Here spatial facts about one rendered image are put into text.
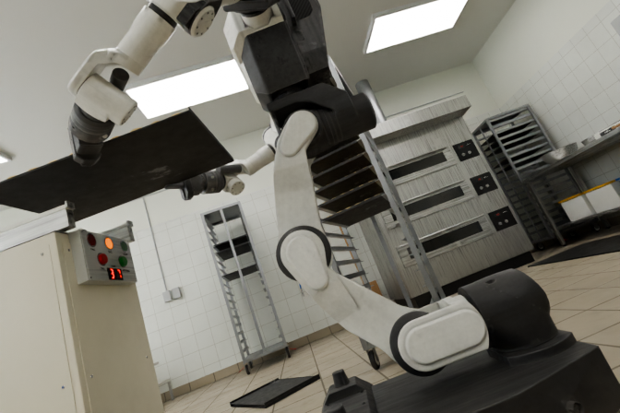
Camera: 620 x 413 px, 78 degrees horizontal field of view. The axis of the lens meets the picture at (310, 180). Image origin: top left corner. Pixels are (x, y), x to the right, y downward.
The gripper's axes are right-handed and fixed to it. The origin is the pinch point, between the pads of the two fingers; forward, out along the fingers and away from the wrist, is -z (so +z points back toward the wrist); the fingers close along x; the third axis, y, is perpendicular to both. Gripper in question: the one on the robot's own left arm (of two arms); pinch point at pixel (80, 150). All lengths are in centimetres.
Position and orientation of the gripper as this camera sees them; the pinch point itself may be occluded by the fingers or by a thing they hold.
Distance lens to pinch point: 112.0
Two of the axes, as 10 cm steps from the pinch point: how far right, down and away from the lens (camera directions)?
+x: -3.4, -9.0, 2.8
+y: -7.2, 0.6, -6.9
